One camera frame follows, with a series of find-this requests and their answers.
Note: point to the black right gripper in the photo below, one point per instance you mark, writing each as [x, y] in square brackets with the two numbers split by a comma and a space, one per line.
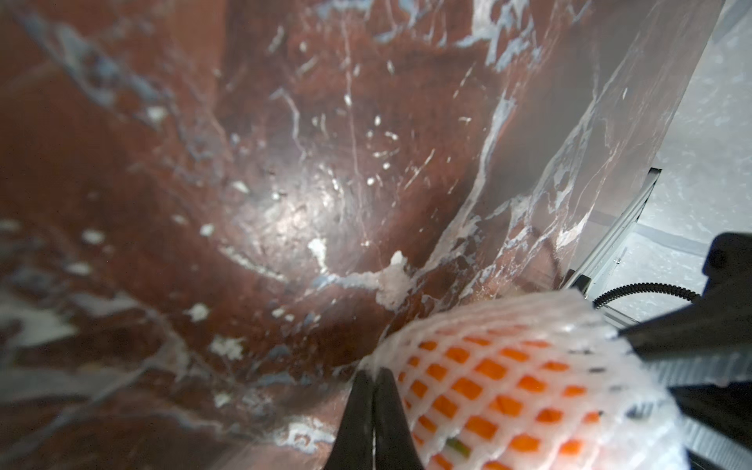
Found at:
[703, 352]

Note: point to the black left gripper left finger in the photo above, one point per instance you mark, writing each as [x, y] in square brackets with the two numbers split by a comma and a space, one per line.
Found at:
[353, 446]

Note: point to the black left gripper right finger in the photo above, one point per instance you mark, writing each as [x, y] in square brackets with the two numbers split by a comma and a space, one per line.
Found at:
[394, 446]

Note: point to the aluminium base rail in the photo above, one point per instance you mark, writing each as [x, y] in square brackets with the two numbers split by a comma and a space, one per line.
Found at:
[615, 231]

